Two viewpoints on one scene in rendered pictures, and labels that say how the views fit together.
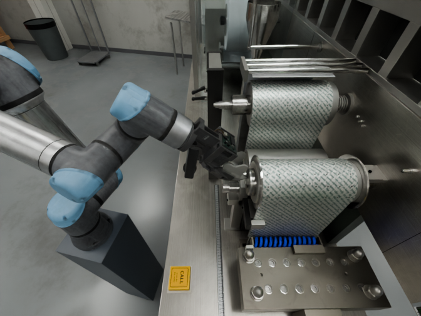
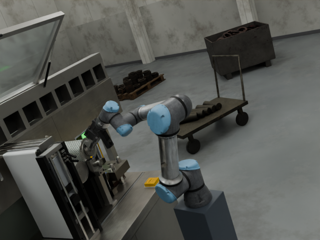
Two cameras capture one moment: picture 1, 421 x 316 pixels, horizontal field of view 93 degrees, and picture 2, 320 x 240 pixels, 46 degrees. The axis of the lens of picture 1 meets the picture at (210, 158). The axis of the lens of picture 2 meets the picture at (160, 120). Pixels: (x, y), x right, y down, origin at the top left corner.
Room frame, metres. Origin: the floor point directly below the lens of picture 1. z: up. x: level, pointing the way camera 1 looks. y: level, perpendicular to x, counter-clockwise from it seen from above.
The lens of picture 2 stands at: (1.85, 1.34, 1.98)
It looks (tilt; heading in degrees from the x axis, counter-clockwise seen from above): 19 degrees down; 212
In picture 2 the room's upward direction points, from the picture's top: 19 degrees counter-clockwise
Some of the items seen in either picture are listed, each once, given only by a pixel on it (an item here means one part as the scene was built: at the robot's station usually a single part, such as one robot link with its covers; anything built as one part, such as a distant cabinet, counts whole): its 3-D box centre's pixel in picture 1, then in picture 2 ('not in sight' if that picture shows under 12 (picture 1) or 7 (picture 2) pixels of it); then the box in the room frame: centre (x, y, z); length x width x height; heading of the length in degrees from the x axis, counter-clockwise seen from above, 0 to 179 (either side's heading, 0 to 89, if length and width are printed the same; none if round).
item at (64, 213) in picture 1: (74, 209); (188, 173); (0.34, 0.47, 1.07); 0.13 x 0.12 x 0.14; 159
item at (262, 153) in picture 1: (282, 166); (64, 173); (0.45, -0.25, 1.18); 0.26 x 0.12 x 0.12; 91
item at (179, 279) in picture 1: (180, 278); (152, 182); (0.16, 0.11, 0.91); 0.07 x 0.07 x 0.02; 1
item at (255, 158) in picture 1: (255, 181); (88, 149); (0.33, -0.12, 1.25); 0.15 x 0.01 x 0.15; 1
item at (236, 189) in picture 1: (233, 206); (102, 181); (0.36, -0.09, 1.05); 0.06 x 0.05 x 0.31; 91
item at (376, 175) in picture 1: (370, 173); not in sight; (0.33, -0.42, 1.28); 0.06 x 0.05 x 0.02; 91
